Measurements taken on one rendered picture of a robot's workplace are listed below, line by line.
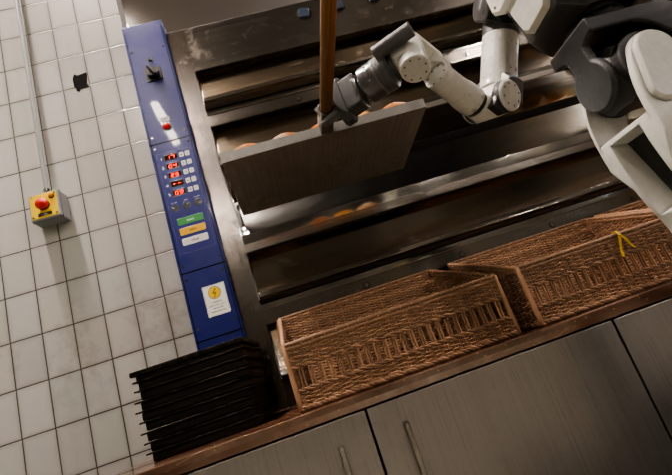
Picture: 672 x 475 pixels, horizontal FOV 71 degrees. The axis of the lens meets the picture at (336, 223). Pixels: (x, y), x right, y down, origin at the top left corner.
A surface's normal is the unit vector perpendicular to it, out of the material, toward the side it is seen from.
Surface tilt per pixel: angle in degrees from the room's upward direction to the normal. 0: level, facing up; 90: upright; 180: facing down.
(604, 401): 90
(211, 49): 90
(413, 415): 90
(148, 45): 90
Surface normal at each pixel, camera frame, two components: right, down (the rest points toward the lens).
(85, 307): 0.04, -0.31
